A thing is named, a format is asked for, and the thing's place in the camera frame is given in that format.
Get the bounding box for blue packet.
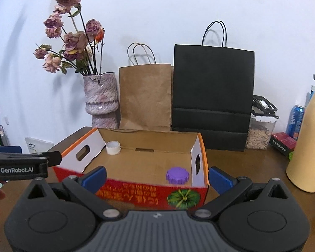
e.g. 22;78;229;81
286;104;305;140

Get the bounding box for clear seed container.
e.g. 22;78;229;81
245;95;279;150

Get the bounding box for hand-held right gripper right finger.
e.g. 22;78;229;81
192;167;289;219

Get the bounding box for cream thermos bottle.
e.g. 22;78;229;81
286;68;315;193

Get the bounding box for white tape roll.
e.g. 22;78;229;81
106;141;121;155

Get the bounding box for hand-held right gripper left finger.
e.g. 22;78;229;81
26;166;124;219

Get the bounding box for brown paper bag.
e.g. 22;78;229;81
119;42;172;132

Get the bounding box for dried pink roses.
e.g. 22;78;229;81
34;0;105;80

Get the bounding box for purple ridged cap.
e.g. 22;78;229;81
166;167;190;185

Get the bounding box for red and black box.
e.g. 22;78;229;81
269;132;297;160

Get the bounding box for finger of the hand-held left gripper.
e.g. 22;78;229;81
0;151;63;168
0;146;22;154

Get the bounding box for red orange cardboard box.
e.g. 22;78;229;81
52;127;209;210

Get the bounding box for white flat box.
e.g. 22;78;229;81
25;136;55;154

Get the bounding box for mottled pink ceramic vase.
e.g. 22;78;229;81
83;72;120;129

